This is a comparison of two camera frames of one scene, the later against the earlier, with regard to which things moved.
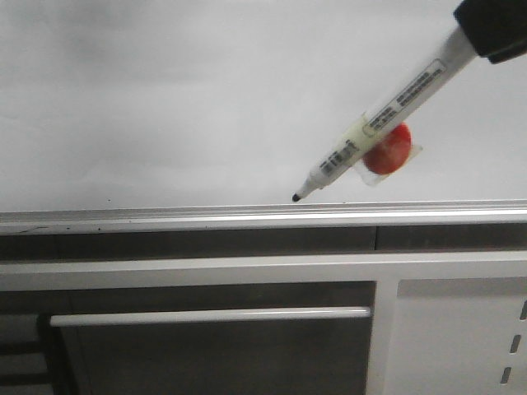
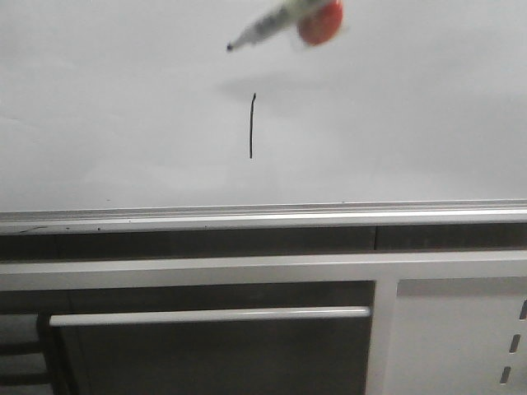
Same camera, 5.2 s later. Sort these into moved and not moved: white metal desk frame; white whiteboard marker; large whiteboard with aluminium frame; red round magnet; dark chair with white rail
Moved: red round magnet; white whiteboard marker
Not moved: dark chair with white rail; white metal desk frame; large whiteboard with aluminium frame
